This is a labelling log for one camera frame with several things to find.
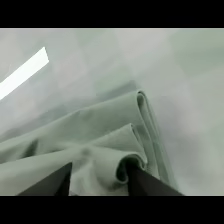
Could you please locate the pale green garment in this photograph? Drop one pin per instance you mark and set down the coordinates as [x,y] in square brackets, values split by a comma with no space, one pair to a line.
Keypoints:
[96,133]

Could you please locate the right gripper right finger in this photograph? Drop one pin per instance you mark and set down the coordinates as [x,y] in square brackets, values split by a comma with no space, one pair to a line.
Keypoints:
[146,185]

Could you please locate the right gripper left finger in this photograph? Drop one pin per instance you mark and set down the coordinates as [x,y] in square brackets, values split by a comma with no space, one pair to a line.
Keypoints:
[55,184]

